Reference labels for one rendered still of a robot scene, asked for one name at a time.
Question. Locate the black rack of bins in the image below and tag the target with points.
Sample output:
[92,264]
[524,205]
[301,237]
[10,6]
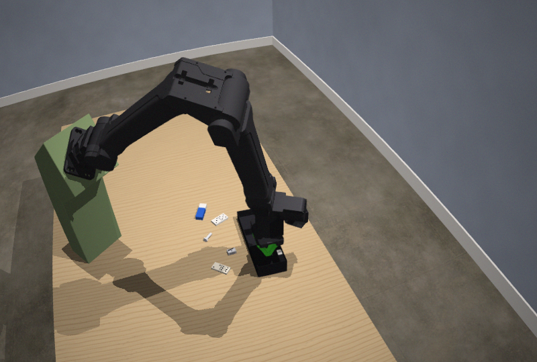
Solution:
[265,265]

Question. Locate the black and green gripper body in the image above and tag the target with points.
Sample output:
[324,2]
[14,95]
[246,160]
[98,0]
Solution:
[262,233]

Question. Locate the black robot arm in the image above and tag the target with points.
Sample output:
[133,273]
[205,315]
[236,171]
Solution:
[227,112]

